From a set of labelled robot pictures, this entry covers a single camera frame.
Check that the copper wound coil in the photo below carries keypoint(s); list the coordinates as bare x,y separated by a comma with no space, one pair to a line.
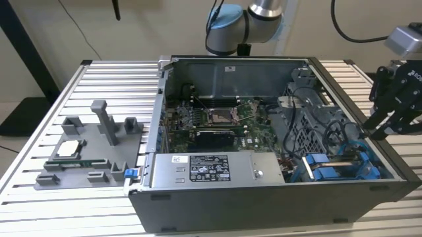
285,166

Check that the black graphics card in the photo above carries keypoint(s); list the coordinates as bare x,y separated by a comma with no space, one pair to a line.
214,139

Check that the grey metal disk bay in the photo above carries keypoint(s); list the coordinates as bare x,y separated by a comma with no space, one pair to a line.
306,133

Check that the black heatsink block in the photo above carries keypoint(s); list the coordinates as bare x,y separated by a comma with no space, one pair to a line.
187,89

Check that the silver power supply unit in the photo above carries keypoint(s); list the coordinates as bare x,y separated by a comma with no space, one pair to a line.
164,172

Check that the CPU socket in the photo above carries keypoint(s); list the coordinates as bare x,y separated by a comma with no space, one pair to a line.
219,117

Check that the hard disk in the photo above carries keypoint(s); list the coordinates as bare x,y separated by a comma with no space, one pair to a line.
317,159

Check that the black antenna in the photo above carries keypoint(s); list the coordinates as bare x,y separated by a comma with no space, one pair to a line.
116,10

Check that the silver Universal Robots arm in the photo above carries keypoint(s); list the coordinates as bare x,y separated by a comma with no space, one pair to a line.
227,32

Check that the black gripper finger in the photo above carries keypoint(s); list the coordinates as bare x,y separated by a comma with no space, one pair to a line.
406,123
378,84

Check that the blue plastic bay bracket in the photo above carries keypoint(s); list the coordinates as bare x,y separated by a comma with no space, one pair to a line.
326,174

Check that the silver CPU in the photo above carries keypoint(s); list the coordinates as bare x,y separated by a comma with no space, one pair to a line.
68,148

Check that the black RAM slot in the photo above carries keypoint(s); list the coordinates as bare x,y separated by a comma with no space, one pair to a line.
214,105
214,97
214,100

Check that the black stand with base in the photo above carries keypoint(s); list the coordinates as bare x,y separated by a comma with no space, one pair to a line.
19,37

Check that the green motherboard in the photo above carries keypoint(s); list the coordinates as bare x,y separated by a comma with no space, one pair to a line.
261,130

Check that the black open PC case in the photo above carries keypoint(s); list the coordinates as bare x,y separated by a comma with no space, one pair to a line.
230,207

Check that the grey parts rack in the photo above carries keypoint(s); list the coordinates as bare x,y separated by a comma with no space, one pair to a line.
95,148

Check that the blue case latch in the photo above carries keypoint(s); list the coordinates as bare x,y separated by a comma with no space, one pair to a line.
131,173

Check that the green RAM stick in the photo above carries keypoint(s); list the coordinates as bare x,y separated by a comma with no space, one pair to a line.
87,163

